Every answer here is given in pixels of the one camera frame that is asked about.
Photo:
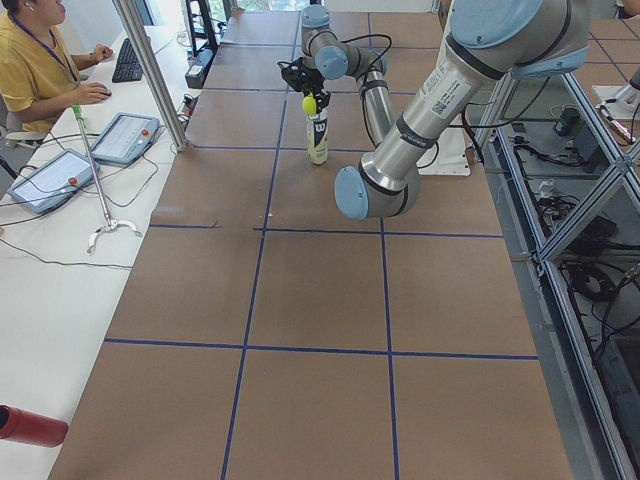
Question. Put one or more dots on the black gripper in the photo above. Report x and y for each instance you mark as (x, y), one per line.
(311, 88)

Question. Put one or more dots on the clear tennis ball can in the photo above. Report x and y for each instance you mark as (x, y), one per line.
(317, 137)

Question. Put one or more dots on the yellow Wilson tennis ball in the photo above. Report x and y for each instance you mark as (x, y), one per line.
(309, 105)

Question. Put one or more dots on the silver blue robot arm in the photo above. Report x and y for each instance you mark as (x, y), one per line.
(485, 41)

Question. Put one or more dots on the red bottle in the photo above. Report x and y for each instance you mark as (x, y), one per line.
(31, 428)

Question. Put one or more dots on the person in yellow shirt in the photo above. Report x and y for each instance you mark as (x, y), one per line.
(40, 78)

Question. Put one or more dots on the aluminium frame post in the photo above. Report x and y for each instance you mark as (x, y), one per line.
(136, 33)

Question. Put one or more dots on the green handled grabber tool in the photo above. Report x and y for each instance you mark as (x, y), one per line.
(111, 224)

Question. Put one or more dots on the teach pendant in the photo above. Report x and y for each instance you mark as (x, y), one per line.
(50, 185)
(125, 139)

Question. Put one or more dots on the near teach pendant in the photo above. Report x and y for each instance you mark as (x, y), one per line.
(50, 185)

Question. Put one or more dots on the far teach pendant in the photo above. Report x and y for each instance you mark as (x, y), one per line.
(125, 139)

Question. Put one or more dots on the black keyboard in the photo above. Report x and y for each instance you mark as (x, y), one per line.
(128, 67)

